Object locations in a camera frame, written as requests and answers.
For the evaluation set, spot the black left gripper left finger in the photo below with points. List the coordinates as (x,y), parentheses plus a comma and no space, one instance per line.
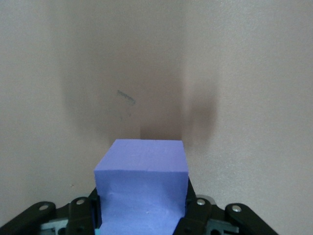
(78,215)

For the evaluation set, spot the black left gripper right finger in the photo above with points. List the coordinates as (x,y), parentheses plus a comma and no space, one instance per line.
(203,215)

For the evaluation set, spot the purple foam cube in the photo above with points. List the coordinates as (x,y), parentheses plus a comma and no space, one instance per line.
(141,171)

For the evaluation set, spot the brown table mat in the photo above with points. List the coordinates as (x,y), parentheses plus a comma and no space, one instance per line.
(156,49)

